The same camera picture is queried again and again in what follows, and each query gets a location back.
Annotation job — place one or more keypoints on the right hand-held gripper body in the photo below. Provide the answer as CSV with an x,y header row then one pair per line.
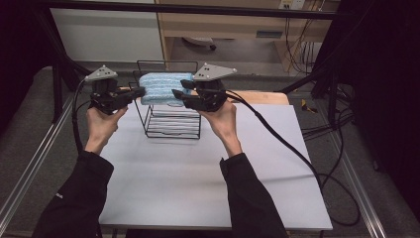
x,y
208,99

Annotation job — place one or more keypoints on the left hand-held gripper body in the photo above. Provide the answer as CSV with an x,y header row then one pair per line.
x,y
105,97

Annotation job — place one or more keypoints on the blue striped towel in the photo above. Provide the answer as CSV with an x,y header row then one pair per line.
x,y
165,87

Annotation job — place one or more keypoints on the person's right hand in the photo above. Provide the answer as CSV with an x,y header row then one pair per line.
x,y
224,124

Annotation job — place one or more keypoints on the person's left hand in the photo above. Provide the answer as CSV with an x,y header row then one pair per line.
x,y
100,127

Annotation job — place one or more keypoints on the white curved object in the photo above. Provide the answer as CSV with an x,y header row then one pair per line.
x,y
198,41

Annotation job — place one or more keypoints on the wooden board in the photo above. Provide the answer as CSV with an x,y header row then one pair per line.
x,y
264,97

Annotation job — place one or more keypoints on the white panel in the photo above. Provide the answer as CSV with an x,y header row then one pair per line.
x,y
105,33

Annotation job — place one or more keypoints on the wooden desk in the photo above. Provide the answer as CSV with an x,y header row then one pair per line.
x,y
231,26

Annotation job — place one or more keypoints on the yellow and black object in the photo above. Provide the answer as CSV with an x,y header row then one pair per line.
x,y
307,106

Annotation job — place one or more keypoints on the white power outlet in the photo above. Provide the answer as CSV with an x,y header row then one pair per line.
x,y
292,4

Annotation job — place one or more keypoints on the black frame strut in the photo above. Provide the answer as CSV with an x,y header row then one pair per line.
x,y
333,99
57,82

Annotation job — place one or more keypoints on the black frame bar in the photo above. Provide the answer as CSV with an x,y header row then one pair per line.
x,y
198,9

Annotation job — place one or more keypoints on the aluminium rail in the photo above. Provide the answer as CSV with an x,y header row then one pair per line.
x,y
363,205
33,162

